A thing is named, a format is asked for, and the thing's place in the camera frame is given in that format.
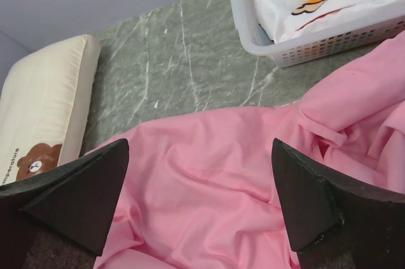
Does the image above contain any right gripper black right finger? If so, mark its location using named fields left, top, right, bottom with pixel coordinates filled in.
left=272, top=139, right=404, bottom=268

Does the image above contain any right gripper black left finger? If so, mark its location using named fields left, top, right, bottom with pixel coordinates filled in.
left=1, top=139, right=129, bottom=268

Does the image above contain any cream pillow with bear print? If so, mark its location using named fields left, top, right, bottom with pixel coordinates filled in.
left=1, top=35, right=101, bottom=185

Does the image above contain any pink pillowcase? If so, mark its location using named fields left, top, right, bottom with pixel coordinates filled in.
left=95, top=34, right=404, bottom=268

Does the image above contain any white plastic mesh basket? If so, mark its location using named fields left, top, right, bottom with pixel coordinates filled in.
left=230, top=0, right=404, bottom=68

